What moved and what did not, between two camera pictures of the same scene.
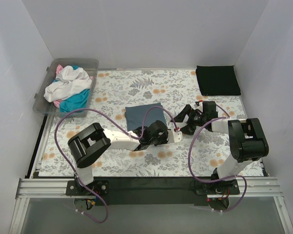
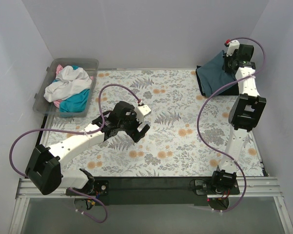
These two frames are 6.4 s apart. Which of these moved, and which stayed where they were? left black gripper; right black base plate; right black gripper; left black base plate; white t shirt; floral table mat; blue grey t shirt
Moved: right black gripper; blue grey t shirt; left black gripper
Stayed: floral table mat; left black base plate; white t shirt; right black base plate
